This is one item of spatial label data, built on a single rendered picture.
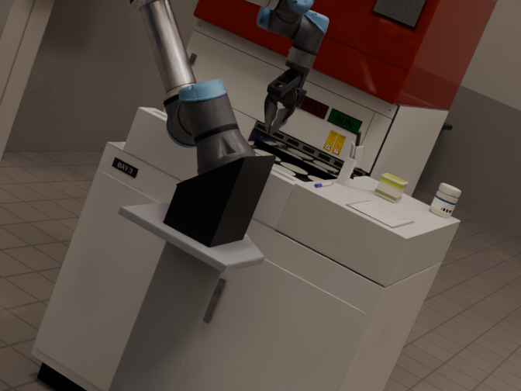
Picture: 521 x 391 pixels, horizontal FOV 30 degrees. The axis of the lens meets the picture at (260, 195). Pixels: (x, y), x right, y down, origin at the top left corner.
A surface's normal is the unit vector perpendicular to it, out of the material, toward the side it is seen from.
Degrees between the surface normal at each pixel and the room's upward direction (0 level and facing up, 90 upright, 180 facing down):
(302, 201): 90
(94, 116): 90
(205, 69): 90
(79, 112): 90
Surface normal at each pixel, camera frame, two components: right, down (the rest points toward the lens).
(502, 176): -0.44, 0.04
